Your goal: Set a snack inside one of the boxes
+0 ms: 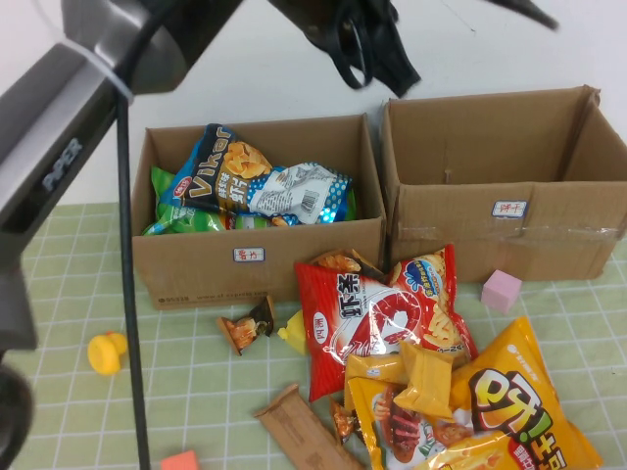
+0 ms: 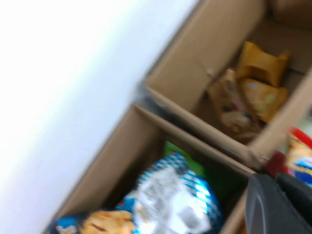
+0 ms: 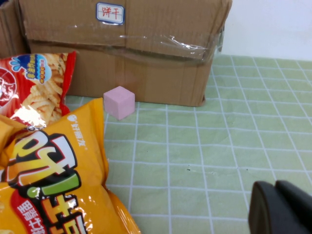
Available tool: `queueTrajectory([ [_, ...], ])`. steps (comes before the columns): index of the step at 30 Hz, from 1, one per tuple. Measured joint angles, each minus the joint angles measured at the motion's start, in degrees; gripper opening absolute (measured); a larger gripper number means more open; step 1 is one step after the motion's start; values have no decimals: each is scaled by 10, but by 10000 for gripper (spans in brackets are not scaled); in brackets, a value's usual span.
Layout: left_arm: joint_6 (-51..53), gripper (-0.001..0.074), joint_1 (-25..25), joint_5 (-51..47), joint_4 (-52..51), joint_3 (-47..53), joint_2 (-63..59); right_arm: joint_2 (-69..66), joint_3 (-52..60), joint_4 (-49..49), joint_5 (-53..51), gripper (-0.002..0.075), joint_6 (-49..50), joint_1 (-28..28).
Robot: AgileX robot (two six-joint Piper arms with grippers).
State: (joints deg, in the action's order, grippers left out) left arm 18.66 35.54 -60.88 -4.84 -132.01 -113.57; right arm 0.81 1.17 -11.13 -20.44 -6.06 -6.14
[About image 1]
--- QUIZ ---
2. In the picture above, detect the dark orange crisps bag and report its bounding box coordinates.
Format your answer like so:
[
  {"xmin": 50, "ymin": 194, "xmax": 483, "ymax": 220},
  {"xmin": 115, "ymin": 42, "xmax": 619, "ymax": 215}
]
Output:
[{"xmin": 311, "ymin": 247, "xmax": 388, "ymax": 283}]

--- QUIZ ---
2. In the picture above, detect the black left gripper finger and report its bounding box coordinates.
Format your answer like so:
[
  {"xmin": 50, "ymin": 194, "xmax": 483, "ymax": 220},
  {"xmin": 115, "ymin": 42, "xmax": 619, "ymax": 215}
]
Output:
[{"xmin": 489, "ymin": 0, "xmax": 561, "ymax": 32}]

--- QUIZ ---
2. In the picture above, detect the pink cube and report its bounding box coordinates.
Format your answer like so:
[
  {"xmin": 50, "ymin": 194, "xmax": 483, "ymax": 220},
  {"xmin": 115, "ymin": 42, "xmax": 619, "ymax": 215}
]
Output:
[{"xmin": 480, "ymin": 268, "xmax": 523, "ymax": 313}]

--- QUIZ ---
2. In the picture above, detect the small yellow snack packet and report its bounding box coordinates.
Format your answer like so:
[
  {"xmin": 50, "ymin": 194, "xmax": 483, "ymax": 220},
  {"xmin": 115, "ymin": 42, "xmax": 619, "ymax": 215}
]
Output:
[
  {"xmin": 344, "ymin": 352, "xmax": 410, "ymax": 411},
  {"xmin": 393, "ymin": 340, "xmax": 456, "ymax": 421}
]

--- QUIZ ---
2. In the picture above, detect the plain brown wafer bar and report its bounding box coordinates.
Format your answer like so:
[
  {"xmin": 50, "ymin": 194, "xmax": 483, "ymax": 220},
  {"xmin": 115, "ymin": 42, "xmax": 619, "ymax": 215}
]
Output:
[{"xmin": 253, "ymin": 383, "xmax": 366, "ymax": 470}]

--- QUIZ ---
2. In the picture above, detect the red shrimp sticks bag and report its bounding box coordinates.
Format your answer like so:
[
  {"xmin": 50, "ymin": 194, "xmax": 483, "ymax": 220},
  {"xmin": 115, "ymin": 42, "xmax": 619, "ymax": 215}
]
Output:
[{"xmin": 386, "ymin": 242, "xmax": 480, "ymax": 366}]

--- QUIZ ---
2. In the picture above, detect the yellow sausage snack bag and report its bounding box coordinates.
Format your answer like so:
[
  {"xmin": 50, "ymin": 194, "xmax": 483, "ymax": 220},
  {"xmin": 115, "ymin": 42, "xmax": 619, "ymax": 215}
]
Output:
[{"xmin": 346, "ymin": 375, "xmax": 474, "ymax": 470}]

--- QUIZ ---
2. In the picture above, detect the red shrimp strips bag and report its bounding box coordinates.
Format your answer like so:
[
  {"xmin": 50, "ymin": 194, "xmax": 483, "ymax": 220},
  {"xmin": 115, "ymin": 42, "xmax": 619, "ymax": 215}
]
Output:
[{"xmin": 292, "ymin": 261, "xmax": 433, "ymax": 402}]

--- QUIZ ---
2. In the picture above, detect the blue Vikar shrimp chips bag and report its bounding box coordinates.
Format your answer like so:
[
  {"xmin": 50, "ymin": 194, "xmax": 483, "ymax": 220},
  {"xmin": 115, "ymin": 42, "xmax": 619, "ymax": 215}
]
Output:
[{"xmin": 171, "ymin": 122, "xmax": 354, "ymax": 228}]

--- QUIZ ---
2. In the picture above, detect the large taped cardboard box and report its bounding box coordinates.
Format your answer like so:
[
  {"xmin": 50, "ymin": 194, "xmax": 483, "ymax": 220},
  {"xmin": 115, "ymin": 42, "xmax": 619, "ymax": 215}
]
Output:
[{"xmin": 380, "ymin": 85, "xmax": 627, "ymax": 285}]

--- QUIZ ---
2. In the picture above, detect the orange block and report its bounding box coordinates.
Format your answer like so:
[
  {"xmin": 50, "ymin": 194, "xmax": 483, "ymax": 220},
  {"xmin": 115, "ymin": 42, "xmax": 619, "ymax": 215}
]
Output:
[{"xmin": 159, "ymin": 449, "xmax": 200, "ymax": 470}]

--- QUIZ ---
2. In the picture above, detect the green chips bag with barcode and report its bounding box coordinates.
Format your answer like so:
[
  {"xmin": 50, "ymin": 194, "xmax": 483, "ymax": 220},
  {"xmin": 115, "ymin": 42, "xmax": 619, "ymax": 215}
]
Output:
[{"xmin": 215, "ymin": 188, "xmax": 358, "ymax": 231}]

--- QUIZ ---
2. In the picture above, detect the white cable tie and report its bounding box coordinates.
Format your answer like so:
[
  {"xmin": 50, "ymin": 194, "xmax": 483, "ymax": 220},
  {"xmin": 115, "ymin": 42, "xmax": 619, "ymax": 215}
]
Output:
[{"xmin": 62, "ymin": 37, "xmax": 135, "ymax": 103}]

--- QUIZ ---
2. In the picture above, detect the yellow rubber duck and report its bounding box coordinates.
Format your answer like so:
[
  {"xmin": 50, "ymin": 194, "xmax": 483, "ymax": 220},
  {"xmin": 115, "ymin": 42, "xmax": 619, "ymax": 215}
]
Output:
[{"xmin": 86, "ymin": 331, "xmax": 129, "ymax": 377}]

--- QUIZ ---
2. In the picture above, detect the large yellow chips bag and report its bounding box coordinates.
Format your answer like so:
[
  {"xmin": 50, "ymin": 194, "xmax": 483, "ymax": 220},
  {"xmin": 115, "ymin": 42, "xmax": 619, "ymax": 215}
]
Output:
[{"xmin": 449, "ymin": 315, "xmax": 605, "ymax": 470}]

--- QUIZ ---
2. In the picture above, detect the green checkered tablecloth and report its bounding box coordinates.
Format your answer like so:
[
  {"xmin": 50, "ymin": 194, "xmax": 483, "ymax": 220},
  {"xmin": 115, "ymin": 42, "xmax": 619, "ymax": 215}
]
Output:
[{"xmin": 19, "ymin": 203, "xmax": 627, "ymax": 470}]

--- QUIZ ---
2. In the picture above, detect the cardboard box with chips label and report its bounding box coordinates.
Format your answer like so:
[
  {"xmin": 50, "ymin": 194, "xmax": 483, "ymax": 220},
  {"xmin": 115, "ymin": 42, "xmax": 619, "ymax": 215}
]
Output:
[{"xmin": 129, "ymin": 113, "xmax": 388, "ymax": 311}]

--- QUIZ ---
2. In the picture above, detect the small dark orange snack packet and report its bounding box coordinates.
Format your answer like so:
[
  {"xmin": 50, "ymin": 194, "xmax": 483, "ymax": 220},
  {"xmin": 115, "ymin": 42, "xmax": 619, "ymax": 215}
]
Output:
[
  {"xmin": 330, "ymin": 397, "xmax": 363, "ymax": 445},
  {"xmin": 216, "ymin": 295, "xmax": 277, "ymax": 357}
]

